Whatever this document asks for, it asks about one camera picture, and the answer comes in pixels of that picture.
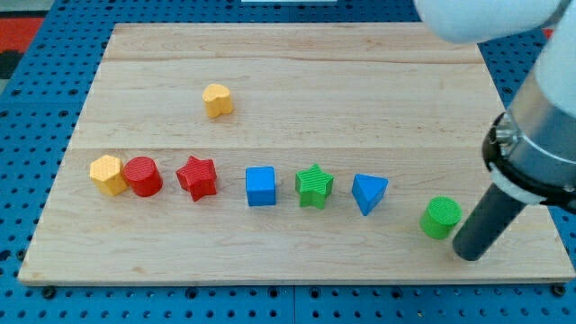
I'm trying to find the light wooden board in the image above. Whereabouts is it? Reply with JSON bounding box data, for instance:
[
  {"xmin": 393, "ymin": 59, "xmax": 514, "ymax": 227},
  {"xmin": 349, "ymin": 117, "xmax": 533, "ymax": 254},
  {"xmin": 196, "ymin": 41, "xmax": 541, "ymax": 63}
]
[{"xmin": 19, "ymin": 22, "xmax": 575, "ymax": 286}]

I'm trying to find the blue cube block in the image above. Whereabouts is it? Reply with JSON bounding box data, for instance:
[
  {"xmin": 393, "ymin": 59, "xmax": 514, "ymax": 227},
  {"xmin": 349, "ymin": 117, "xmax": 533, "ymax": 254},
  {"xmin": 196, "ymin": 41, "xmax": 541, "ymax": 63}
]
[{"xmin": 246, "ymin": 166, "xmax": 276, "ymax": 207}]

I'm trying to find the blue triangle block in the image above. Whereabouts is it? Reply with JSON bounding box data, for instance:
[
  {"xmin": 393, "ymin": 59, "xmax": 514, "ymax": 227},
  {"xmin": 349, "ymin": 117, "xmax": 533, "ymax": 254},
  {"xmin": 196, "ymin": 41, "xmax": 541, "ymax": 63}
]
[{"xmin": 351, "ymin": 174, "xmax": 389, "ymax": 216}]

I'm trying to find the green star block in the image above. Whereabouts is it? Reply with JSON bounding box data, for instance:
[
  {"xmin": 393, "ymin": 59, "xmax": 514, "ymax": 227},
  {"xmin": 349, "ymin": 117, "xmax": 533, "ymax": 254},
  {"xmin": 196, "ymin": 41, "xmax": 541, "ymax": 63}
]
[{"xmin": 295, "ymin": 164, "xmax": 334, "ymax": 210}]

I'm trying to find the green cylinder block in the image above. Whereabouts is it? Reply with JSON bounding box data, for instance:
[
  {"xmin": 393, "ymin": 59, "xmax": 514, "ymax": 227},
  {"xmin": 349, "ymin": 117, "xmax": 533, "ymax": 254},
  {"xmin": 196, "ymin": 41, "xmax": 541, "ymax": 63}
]
[{"xmin": 419, "ymin": 196, "xmax": 463, "ymax": 239}]

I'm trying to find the red star block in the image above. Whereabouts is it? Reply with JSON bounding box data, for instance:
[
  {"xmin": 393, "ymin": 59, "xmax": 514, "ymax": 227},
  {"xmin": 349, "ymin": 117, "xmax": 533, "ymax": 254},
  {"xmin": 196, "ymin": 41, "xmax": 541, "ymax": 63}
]
[{"xmin": 175, "ymin": 156, "xmax": 217, "ymax": 202}]

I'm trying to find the dark grey pointer rod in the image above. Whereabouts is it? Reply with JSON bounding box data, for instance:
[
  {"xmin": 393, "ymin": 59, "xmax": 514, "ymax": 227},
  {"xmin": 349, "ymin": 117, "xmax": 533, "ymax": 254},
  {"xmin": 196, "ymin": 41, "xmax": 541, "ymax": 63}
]
[{"xmin": 452, "ymin": 184, "xmax": 527, "ymax": 261}]

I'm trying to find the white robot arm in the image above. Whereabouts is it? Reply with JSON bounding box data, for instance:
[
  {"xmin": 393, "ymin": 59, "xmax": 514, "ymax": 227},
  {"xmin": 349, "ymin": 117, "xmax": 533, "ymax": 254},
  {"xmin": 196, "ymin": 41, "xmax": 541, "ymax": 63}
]
[{"xmin": 414, "ymin": 0, "xmax": 575, "ymax": 211}]

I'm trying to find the yellow heart block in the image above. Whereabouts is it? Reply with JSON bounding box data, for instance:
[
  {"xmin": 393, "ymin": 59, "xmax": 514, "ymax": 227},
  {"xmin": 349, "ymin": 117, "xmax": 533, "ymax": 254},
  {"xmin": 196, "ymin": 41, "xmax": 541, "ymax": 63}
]
[{"xmin": 202, "ymin": 84, "xmax": 234, "ymax": 118}]

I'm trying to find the red cylinder block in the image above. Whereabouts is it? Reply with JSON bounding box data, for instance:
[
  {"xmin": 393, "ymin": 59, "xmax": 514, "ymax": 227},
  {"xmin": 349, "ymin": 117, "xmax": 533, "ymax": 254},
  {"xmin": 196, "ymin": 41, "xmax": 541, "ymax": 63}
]
[{"xmin": 122, "ymin": 157, "xmax": 163, "ymax": 197}]

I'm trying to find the yellow hexagon block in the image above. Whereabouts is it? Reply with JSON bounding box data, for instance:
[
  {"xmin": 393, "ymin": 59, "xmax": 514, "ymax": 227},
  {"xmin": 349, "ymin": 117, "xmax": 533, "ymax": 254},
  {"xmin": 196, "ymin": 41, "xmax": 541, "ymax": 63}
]
[{"xmin": 89, "ymin": 155, "xmax": 129, "ymax": 196}]

